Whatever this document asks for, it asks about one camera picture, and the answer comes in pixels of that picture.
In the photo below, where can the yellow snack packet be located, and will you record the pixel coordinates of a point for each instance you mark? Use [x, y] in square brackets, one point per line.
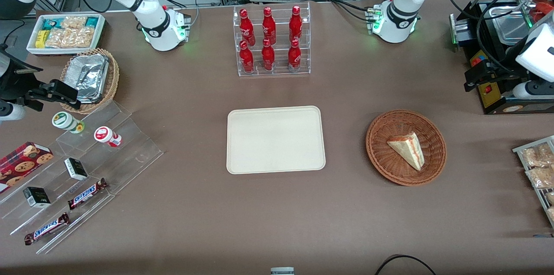
[41, 39]

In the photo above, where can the black food warmer machine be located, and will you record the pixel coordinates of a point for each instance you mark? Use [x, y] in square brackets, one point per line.
[491, 98]

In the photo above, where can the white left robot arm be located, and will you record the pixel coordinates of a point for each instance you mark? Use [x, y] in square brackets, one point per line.
[398, 19]

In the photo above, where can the light wicker basket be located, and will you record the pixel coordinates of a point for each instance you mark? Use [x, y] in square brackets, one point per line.
[113, 80]

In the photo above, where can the red lid yogurt cup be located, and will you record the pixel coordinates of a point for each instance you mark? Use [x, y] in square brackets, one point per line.
[104, 135]

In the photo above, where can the brown wicker basket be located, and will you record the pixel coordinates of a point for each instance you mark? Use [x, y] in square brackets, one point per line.
[385, 162]

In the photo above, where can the clear acrylic step shelf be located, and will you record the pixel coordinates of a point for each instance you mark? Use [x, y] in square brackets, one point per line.
[134, 153]
[56, 197]

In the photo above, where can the white rectangular snack bin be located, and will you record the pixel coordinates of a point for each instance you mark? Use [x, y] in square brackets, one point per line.
[60, 50]

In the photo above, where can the green lid yogurt cup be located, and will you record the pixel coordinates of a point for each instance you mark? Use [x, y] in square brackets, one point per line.
[65, 121]

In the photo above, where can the triangular sandwich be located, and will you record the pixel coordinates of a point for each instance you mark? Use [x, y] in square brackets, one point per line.
[409, 149]

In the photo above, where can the Snickers chocolate bar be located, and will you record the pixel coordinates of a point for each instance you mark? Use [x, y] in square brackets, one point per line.
[46, 228]
[86, 193]

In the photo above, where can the red sausage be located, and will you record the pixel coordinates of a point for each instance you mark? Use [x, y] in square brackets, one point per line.
[541, 13]

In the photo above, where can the clear bag of crackers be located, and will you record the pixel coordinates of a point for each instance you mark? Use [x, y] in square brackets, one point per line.
[69, 37]
[73, 22]

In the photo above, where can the clear bag of pastry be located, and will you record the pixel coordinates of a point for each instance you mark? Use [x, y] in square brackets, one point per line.
[539, 156]
[552, 214]
[543, 177]
[550, 198]

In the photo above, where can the grey metal bracket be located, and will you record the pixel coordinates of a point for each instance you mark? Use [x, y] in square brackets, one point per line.
[282, 271]

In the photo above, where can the red cola bottle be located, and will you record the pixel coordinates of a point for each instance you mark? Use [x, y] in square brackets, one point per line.
[246, 28]
[268, 27]
[246, 58]
[294, 56]
[295, 24]
[268, 56]

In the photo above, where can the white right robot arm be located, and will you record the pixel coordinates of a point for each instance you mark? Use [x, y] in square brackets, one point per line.
[160, 28]

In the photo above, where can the steel pan in warmer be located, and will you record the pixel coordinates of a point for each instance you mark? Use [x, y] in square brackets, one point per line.
[510, 28]

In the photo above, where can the red tartan cookie box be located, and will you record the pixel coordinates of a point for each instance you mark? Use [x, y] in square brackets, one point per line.
[24, 164]

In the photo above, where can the clear acrylic bottle rack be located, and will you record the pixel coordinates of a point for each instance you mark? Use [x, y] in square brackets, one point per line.
[279, 71]

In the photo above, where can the beige plastic serving tray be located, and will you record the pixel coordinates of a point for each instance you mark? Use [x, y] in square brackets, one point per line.
[275, 140]

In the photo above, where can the teal snack packet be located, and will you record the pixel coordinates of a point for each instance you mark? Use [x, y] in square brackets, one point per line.
[91, 21]
[52, 23]

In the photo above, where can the small black carton box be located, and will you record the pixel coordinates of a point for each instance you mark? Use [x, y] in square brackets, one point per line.
[75, 169]
[37, 197]

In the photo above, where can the grey metal snack rack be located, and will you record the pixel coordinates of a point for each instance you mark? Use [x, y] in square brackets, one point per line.
[538, 195]

